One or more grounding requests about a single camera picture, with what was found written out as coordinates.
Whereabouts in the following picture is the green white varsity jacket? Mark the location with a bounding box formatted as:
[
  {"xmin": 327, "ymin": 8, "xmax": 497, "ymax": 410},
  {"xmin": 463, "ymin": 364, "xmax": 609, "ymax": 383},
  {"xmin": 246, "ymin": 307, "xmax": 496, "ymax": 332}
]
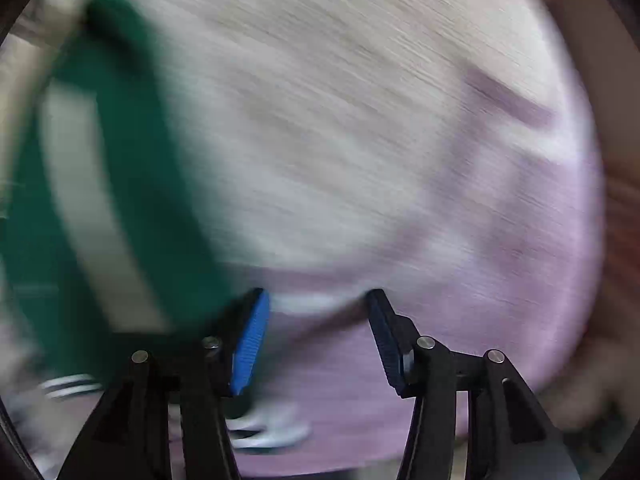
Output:
[{"xmin": 1, "ymin": 0, "xmax": 324, "ymax": 456}]

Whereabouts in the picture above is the floral purple bed blanket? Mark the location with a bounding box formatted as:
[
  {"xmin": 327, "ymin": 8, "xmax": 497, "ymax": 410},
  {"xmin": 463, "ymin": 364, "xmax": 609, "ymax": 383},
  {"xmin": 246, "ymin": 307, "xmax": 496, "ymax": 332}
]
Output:
[{"xmin": 0, "ymin": 0, "xmax": 609, "ymax": 478}]

